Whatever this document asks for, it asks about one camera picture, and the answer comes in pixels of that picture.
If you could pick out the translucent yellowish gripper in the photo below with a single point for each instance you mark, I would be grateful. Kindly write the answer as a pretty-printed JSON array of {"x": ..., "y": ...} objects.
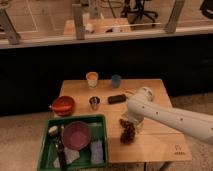
[{"x": 137, "y": 122}]

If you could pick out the dark grape bunch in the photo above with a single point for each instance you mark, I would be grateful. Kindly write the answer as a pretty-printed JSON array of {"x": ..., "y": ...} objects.
[{"x": 128, "y": 134}]

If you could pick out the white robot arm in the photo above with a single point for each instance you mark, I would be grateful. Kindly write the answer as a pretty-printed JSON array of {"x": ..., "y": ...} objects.
[{"x": 140, "y": 105}]

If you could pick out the black rectangular sponge block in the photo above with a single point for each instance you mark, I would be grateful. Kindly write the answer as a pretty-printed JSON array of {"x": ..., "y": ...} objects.
[{"x": 117, "y": 99}]

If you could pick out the yellow banana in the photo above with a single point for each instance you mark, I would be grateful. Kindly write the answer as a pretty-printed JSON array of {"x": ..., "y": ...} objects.
[{"x": 129, "y": 93}]

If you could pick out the blue grey sponge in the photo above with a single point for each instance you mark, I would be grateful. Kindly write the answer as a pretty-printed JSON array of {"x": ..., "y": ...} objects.
[{"x": 96, "y": 152}]

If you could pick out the small steel cup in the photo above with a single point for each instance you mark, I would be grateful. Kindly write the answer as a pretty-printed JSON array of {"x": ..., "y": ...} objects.
[{"x": 94, "y": 102}]

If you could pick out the blue cup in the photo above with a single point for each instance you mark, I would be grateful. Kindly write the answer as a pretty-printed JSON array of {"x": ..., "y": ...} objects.
[{"x": 115, "y": 81}]

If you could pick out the purple bowl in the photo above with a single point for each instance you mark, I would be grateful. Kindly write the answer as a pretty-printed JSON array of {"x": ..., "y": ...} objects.
[{"x": 76, "y": 135}]

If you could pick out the green plastic bin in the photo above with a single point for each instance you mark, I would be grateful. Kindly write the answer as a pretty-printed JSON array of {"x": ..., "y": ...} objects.
[{"x": 48, "y": 152}]

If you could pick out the grey cloth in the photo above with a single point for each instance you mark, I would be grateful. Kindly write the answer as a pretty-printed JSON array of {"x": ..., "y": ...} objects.
[{"x": 71, "y": 156}]

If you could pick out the red bowl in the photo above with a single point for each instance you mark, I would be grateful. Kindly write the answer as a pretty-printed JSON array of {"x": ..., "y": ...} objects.
[{"x": 64, "y": 101}]

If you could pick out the black office chair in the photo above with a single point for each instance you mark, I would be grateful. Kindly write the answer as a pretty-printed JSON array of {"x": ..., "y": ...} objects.
[{"x": 139, "y": 11}]

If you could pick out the black handled utensil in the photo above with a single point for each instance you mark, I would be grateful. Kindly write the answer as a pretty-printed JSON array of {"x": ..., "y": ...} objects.
[{"x": 55, "y": 134}]

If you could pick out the right metal post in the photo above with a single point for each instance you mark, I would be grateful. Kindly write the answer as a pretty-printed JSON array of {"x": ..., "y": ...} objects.
[{"x": 171, "y": 25}]

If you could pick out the metal post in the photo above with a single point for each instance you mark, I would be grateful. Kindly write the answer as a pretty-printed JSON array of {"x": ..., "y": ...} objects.
[
  {"x": 11, "y": 34},
  {"x": 171, "y": 25},
  {"x": 78, "y": 22}
]

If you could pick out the middle metal post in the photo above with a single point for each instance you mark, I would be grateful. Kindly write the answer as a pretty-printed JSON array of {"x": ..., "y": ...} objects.
[{"x": 78, "y": 22}]

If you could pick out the left metal post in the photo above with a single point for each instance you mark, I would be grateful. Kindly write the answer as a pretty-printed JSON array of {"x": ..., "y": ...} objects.
[{"x": 11, "y": 34}]

